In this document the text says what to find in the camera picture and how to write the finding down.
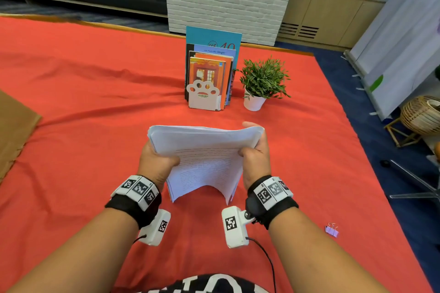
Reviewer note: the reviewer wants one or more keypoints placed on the person's right thumb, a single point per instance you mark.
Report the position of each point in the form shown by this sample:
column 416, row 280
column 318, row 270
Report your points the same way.
column 246, row 152

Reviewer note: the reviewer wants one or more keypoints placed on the person's right hand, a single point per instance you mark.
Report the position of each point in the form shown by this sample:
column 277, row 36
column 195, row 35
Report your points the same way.
column 257, row 165

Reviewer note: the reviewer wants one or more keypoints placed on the person's right forearm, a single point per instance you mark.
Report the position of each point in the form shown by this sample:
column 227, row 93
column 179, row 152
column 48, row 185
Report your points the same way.
column 316, row 255

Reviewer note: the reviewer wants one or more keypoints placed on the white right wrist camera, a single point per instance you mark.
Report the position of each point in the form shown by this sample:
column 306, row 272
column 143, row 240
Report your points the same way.
column 234, row 227

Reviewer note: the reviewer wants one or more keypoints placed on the large teal book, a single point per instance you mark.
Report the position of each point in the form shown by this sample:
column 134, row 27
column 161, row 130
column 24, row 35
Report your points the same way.
column 206, row 34

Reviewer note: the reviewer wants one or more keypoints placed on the wooden basket stand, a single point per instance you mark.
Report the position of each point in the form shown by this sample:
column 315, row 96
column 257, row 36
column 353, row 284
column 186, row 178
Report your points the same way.
column 400, row 134

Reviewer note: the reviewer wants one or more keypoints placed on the white roll-up banner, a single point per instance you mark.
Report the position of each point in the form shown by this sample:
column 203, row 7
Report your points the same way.
column 402, row 45

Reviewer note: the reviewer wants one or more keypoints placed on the light wooden cabinet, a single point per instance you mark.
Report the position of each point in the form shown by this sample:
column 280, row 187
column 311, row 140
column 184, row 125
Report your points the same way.
column 330, row 14

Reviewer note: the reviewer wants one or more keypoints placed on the person's left hand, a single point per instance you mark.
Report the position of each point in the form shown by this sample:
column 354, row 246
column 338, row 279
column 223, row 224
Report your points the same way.
column 154, row 167

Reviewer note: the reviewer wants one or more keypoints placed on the black and white shirt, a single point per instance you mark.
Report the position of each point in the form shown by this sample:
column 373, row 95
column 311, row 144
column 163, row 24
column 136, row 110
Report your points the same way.
column 206, row 286

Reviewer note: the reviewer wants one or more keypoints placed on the black left wristband with markers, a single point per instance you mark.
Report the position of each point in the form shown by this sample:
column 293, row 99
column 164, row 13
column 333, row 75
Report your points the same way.
column 135, row 196

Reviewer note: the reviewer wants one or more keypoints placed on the person's left thumb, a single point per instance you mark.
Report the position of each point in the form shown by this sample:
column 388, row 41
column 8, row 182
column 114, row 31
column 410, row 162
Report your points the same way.
column 169, row 161

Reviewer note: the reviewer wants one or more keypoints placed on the black right wristband with markers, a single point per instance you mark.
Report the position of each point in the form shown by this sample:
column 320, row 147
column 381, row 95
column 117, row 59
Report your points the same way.
column 270, row 196

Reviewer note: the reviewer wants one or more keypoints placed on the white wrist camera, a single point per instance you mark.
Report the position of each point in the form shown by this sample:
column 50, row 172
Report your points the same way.
column 234, row 227
column 156, row 229

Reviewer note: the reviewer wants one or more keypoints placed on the stack of white printed sheets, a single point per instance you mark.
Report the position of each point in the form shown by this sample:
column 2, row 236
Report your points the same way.
column 206, row 159

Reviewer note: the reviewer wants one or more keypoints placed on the small black floor object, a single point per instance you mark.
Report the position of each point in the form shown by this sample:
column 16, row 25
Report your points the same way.
column 385, row 163

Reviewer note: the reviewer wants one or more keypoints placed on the orange book with window picture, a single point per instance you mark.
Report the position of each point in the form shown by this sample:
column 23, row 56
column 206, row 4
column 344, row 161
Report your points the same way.
column 205, row 71

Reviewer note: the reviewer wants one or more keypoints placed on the white paw-shaped bookend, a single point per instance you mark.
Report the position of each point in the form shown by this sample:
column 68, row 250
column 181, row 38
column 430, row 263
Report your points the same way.
column 203, row 97

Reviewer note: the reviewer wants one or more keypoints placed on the pink binder clip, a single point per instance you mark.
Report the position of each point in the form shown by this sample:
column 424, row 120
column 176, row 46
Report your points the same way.
column 328, row 230
column 334, row 232

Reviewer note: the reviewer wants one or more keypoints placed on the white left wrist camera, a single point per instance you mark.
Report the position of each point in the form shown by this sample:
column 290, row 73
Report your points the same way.
column 156, row 229

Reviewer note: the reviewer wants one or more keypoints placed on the green plant in white pot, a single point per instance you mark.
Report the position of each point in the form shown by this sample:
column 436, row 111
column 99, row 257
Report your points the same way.
column 263, row 78

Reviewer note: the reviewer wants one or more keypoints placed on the red tablecloth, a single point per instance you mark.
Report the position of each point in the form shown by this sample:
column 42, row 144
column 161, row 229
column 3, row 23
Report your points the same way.
column 86, row 104

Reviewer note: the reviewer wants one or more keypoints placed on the black wristband with markers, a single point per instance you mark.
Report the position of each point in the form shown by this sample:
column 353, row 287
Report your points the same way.
column 270, row 196
column 135, row 196

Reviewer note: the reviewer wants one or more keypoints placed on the brown cloth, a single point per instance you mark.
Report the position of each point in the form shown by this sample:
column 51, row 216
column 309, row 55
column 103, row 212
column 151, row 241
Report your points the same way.
column 15, row 128

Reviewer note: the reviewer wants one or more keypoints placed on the grey metal stand legs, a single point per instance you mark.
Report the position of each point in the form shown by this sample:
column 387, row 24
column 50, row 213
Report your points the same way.
column 417, row 183

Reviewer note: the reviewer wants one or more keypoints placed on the person's left forearm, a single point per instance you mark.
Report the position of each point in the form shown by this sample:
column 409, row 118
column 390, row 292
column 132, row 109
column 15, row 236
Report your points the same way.
column 82, row 255

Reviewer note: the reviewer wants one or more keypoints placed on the black book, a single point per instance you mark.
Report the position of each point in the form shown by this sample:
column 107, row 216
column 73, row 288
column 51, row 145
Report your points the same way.
column 188, row 62

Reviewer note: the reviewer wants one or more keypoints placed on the wicker basket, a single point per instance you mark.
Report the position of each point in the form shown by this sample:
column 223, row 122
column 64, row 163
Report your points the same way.
column 419, row 116

